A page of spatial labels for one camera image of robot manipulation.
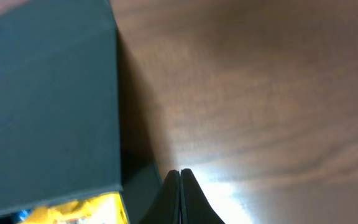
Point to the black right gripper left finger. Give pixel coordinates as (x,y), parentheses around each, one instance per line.
(165,208)

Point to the blue Oreo cookie pack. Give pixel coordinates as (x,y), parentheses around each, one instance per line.
(22,215)

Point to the black gift box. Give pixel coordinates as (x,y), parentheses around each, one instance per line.
(59,110)

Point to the yellow Hershey's Kisses bag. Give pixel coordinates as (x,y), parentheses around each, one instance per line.
(106,208)

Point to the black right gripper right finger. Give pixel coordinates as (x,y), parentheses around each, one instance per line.
(195,208)

